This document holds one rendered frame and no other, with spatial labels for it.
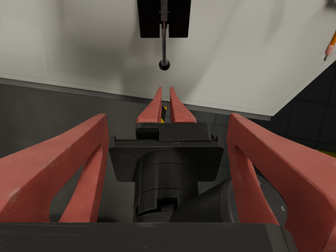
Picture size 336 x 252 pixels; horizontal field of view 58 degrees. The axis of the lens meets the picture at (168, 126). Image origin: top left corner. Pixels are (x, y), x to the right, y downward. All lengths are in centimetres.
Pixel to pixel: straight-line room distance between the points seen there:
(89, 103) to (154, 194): 116
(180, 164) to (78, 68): 26
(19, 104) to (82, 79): 95
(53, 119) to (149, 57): 101
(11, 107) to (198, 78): 107
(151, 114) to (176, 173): 6
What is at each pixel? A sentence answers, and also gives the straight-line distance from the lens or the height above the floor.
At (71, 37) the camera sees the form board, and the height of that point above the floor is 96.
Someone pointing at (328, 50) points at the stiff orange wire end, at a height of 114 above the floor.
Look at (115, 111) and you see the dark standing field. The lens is 139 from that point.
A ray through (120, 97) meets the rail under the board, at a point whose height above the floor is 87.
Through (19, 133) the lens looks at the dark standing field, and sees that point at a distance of 144.
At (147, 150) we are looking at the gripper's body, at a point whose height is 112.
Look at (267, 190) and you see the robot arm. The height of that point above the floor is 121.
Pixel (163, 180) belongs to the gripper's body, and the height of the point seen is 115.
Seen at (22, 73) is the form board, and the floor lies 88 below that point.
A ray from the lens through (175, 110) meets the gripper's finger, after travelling 29.
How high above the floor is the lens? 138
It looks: 74 degrees down
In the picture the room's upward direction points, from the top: 130 degrees clockwise
